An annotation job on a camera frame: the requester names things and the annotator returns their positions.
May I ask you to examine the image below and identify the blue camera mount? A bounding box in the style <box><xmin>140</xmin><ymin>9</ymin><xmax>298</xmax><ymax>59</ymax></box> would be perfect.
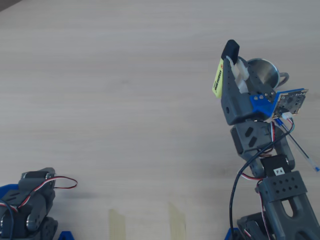
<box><xmin>249</xmin><ymin>87</ymin><xmax>309</xmax><ymax>119</ymax></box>

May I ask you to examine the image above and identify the long clear tape strip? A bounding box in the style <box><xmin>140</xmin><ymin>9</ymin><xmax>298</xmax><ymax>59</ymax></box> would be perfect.
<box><xmin>168</xmin><ymin>201</ymin><xmax>187</xmax><ymax>240</ymax></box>

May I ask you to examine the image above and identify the yellow highlighter pen black cap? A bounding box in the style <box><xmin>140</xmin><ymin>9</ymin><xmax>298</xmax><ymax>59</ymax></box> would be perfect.
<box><xmin>211</xmin><ymin>39</ymin><xmax>241</xmax><ymax>99</ymax></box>

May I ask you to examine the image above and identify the blue printed bracket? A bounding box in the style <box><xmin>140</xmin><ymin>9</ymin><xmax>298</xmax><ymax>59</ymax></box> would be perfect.
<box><xmin>0</xmin><ymin>183</ymin><xmax>20</xmax><ymax>201</ymax></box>

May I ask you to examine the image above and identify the blue ballpoint pen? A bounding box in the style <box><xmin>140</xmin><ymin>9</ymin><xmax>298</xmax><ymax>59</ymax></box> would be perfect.
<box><xmin>273</xmin><ymin>118</ymin><xmax>320</xmax><ymax>173</ymax></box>

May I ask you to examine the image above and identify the blue arm base clamp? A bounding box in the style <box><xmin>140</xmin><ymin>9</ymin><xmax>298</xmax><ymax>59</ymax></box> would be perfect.
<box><xmin>57</xmin><ymin>231</ymin><xmax>76</xmax><ymax>240</ymax></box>
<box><xmin>225</xmin><ymin>227</ymin><xmax>238</xmax><ymax>240</ymax></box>

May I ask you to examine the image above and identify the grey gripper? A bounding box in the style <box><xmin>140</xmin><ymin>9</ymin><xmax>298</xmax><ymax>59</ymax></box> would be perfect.
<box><xmin>220</xmin><ymin>56</ymin><xmax>277</xmax><ymax>126</ymax></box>

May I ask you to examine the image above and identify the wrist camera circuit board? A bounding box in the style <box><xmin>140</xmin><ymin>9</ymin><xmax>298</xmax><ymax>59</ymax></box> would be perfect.
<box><xmin>272</xmin><ymin>89</ymin><xmax>309</xmax><ymax>118</ymax></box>

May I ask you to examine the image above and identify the silver metal cup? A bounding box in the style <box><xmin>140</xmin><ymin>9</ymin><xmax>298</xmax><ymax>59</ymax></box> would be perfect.
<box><xmin>246</xmin><ymin>58</ymin><xmax>290</xmax><ymax>95</ymax></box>

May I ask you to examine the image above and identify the black camera cable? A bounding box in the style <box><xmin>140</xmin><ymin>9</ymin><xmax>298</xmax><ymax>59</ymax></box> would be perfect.
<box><xmin>228</xmin><ymin>112</ymin><xmax>295</xmax><ymax>240</ymax></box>

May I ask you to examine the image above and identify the short clear tape strip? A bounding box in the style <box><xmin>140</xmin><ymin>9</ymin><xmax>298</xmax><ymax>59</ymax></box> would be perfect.
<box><xmin>108</xmin><ymin>208</ymin><xmax>126</xmax><ymax>240</ymax></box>

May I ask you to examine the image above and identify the red white black servo wire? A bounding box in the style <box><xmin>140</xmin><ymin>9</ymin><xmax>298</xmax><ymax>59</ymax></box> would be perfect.
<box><xmin>17</xmin><ymin>175</ymin><xmax>79</xmax><ymax>208</ymax></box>

